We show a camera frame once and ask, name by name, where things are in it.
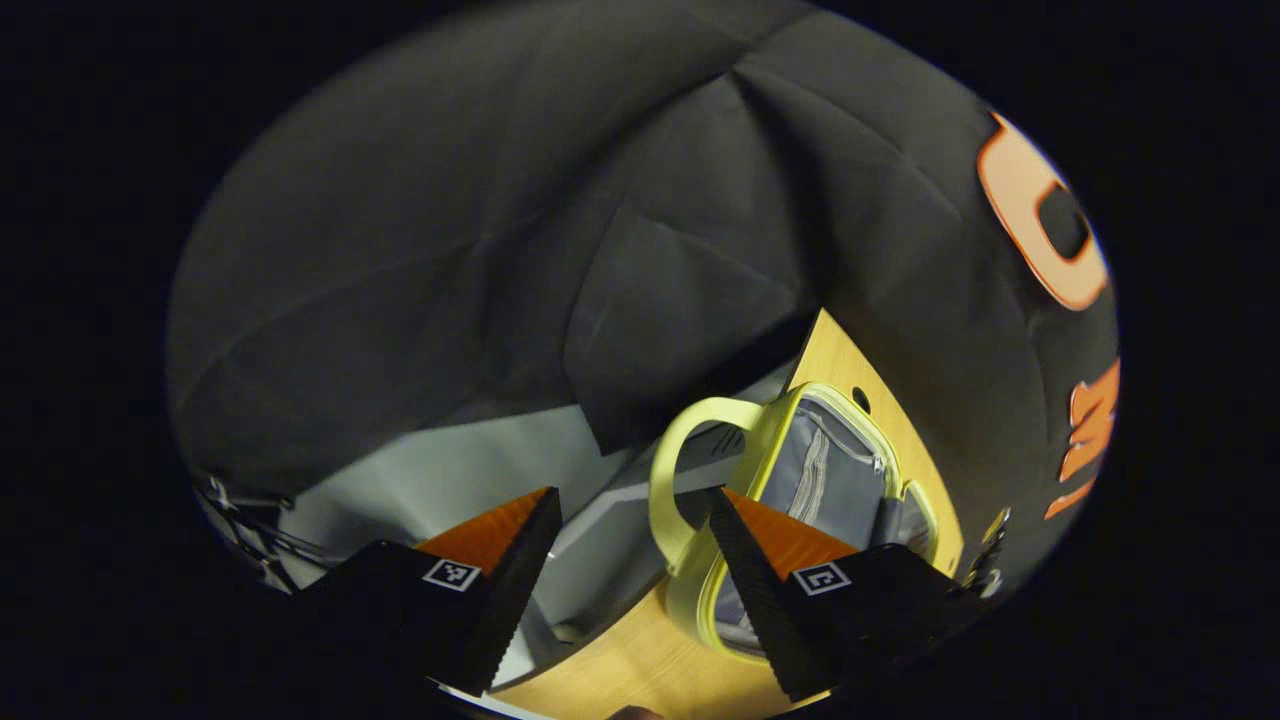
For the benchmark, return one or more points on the black backdrop cloth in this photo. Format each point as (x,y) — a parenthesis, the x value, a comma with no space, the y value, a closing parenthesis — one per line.
(500,250)

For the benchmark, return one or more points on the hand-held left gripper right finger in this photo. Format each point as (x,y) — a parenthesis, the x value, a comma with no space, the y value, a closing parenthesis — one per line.
(760,590)

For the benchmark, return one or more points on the cream yellow suitcase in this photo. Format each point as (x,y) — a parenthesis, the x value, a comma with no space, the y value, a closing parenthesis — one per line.
(840,470)

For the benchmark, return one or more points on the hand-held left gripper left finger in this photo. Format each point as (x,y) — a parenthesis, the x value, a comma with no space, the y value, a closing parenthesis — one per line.
(515,590)

